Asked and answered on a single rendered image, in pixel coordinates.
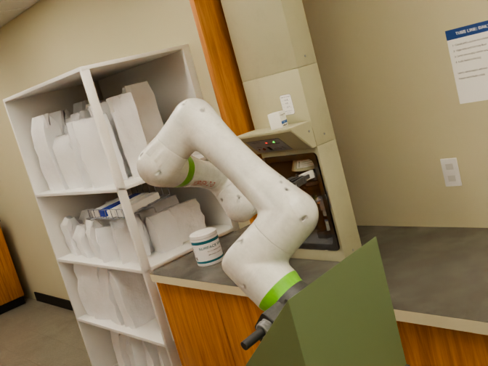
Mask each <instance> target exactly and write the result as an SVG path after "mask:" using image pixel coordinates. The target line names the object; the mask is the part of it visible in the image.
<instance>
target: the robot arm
mask: <svg viewBox="0 0 488 366"><path fill-rule="evenodd" d="M195 151H198V152H199V153H200V154H201V155H203V156H204V157H205V158H207V159H208V160H209V161H210V162H208V161H205V160H201V159H198V158H196V157H194V156H192V155H191V154H193V153H194V152H195ZM137 170H138V173H139V175H140V177H141V178H142V180H143V181H145V182H146V183H148V184H150V185H152V186H156V187H202V188H206V189H208V190H210V191H212V193H213V194H214V195H215V196H216V198H217V199H218V201H219V202H220V204H221V206H222V207H223V209H224V210H225V212H226V214H227V215H228V217H229V218H230V219H231V220H233V221H236V222H245V221H248V220H249V219H251V218H252V217H253V216H254V215H256V214H257V217H256V219H255V220H254V221H253V223H252V224H251V225H250V226H249V227H248V228H247V230H246V231H244V233H243V234H242V235H241V236H240V237H239V238H238V239H237V240H236V241H235V242H234V243H233V244H232V246H231V247H230V248H229V249H228V251H227V252H226V253H225V255H224V258H223V259H222V263H221V266H222V269H223V270H224V272H225V273H226V274H227V275H228V277H229V278H230V279H231V280H232V281H233V282H234V283H235V284H236V285H237V286H238V287H239V288H240V289H241V290H242V291H243V292H244V294H245V295H246V296H247V297H249V299H250V300H252V302H253V303H254V304H255V305H257V307H258V308H260V309H261V310H262V311H264V312H263V313H262V314H261V316H260V318H259V319H258V321H257V323H256V325H255V329H256V331H254V332H253V333H252V334H250V335H249V336H248V337H247V338H246V339H245V340H243V341H242V342H241V343H240V345H241V346H242V348H243V349H244V350H248V349H249V348H251V347H252V345H254V344H255V343H256V342H257V341H262V339H263V338H264V336H265V335H266V333H267V331H268V330H269V329H270V327H271V326H272V324H273V322H274V321H275V319H276V318H277V316H278V314H279V313H280V312H281V310H282V308H283V307H284V305H285V304H286V302H287V301H288V299H290V298H291V297H293V296H294V295H296V294H297V293H298V292H299V291H301V290H303V289H304V288H305V287H306V286H308V284H306V283H305V282H304V281H303V280H302V279H301V278H300V277H299V275H298V273H297V272H296V270H295V269H294V268H293V267H291V266H290V264H289V259H290V257H291V256H292V255H293V254H294V253H295V252H296V251H297V250H298V248H299V247H300V246H301V245H302V243H303V242H304V241H305V240H306V239H307V238H308V236H310V234H311V233H312V232H313V231H314V229H315V227H316V226H317V222H318V218H319V211H318V207H317V204H316V203H315V201H314V199H313V198H312V197H311V196H310V195H309V194H307V193H306V192H304V191H303V190H301V189H300V188H299V187H300V186H301V185H303V184H305V183H307V181H308V180H310V179H312V178H315V176H314V171H313V170H309V171H307V172H305V173H303V174H300V175H298V174H295V175H296V176H295V177H291V178H288V179H286V178H285V177H283V176H281V175H280V174H279V173H277V172H276V171H275V170H274V169H273V168H271V167H270V166H269V165H267V164H266V163H265V162H264V161H263V160H262V159H260V157H259V156H257V155H256V154H255V153H254V152H253V151H252V150H251V149H250V148H249V147H247V146H246V145H245V144H244V143H243V142H242V141H241V140H240V139H239V138H238V137H237V136H236V135H235V133H234V132H233V131H232V130H231V129H230V128H229V127H228V126H227V125H226V123H225V122H223V120H222V119H221V118H220V116H219V115H218V114H217V113H216V111H215V110H214V109H213V108H212V107H211V105H210V104H208V103H207V102H206V101H205V100H202V99H198V98H189V99H186V100H184V101H182V102H180V103H179V104H178V105H177V106H176V108H175V109H174V111H173V113H172V114H171V116H170V117H169V119H168V120H167V121H166V123H165V125H164V126H163V128H162V129H161V130H160V131H159V133H158V134H157V136H156V137H155V138H154V139H153V140H152V141H151V142H150V143H149V144H148V145H147V146H146V148H145V149H143V151H141V153H140V154H139V157H138V159H137Z"/></svg>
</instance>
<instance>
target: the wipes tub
mask: <svg viewBox="0 0 488 366"><path fill-rule="evenodd" d="M190 241H191V244H192V248H193V251H194V254H195V258H196V261H197V263H198V266H200V267H207V266H210V265H214V264H217V263H219V262H220V261H222V259H223V258H224V254H223V252H222V249H221V244H220V241H219V236H218V234H217V231H216V228H215V227H209V228H205V229H200V230H198V231H196V232H193V233H192V234H191V235H190Z"/></svg>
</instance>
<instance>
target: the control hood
mask: <svg viewBox="0 0 488 366"><path fill-rule="evenodd" d="M237 137H238V138H239V139H240V140H241V141H242V142H243V143H244V144H245V145H246V146H247V147H249V148H250V149H251V150H252V151H253V152H254V153H255V154H264V153H276V152H283V151H290V150H280V151H274V152H261V153H259V152H258V151H257V150H255V149H253V148H252V147H251V146H250V145H248V144H247V143H246V142H255V141H260V140H265V139H275V138H279V139H280V140H282V141H283V142H284V143H285V144H287V145H288V146H289V147H291V148H292V150H302V149H309V148H314V147H316V146H317V145H316V142H315V138H314V133H313V130H312V125H311V121H305V122H300V123H292V124H288V126H286V127H283V128H281V129H275V130H271V127H269V128H265V129H256V130H253V131H249V132H247V133H244V134H241V135H239V136H237Z"/></svg>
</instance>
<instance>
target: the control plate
mask: <svg viewBox="0 0 488 366"><path fill-rule="evenodd" d="M265 142H267V143H268V144H266V143H265ZM274 142H275V143H274ZM246 143H247V144H248V145H250V146H251V147H252V148H253V149H255V150H257V151H258V152H259V153H267V152H274V151H280V150H292V148H291V147H289V146H288V145H287V144H285V143H284V142H283V141H282V140H280V139H279V138H275V139H265V140H260V141H255V142H246ZM282 146H283V147H282ZM267 147H271V148H272V149H273V150H270V149H268V148H267ZM274 147H275V149H274ZM277 147H279V148H277ZM263 148H265V149H266V150H263ZM259 149H260V150H259Z"/></svg>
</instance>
